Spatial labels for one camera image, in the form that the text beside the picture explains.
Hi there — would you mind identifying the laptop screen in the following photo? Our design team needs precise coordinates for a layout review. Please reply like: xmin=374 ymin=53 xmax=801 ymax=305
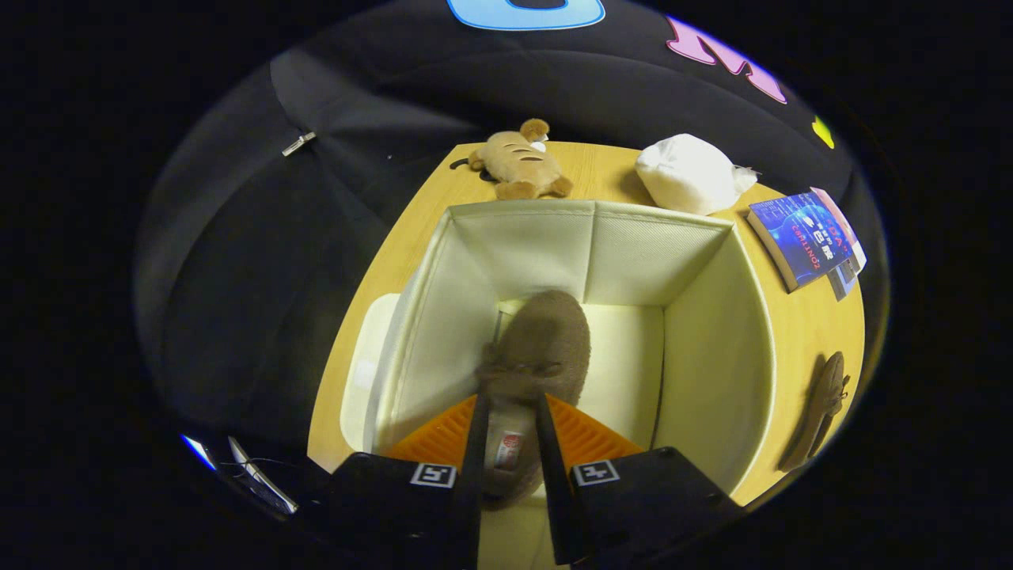
xmin=180 ymin=432 xmax=300 ymax=515

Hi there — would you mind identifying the blue book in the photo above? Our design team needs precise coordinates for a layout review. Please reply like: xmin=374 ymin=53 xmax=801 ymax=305
xmin=748 ymin=192 xmax=852 ymax=294

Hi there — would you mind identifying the grey fabric storage box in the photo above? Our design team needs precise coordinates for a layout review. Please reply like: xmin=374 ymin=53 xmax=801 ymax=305
xmin=340 ymin=198 xmax=780 ymax=507

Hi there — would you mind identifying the pink book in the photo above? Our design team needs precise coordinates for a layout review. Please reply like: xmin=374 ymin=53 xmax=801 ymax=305
xmin=811 ymin=187 xmax=867 ymax=274

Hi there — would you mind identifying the brown striped plush toy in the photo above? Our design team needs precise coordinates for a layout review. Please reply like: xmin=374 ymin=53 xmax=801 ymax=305
xmin=450 ymin=119 xmax=574 ymax=201

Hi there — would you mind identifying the grey book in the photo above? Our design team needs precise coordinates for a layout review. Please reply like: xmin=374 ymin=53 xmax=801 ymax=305
xmin=827 ymin=257 xmax=859 ymax=302

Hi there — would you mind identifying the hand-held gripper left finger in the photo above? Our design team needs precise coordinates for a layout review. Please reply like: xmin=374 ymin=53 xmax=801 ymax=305
xmin=317 ymin=392 xmax=491 ymax=570

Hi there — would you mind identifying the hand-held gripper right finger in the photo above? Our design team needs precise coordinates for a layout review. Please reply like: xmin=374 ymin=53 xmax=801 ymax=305
xmin=537 ymin=392 xmax=745 ymax=567

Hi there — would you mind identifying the black backdrop cloth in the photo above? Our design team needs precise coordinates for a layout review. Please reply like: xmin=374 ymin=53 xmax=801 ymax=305
xmin=135 ymin=0 xmax=887 ymax=476

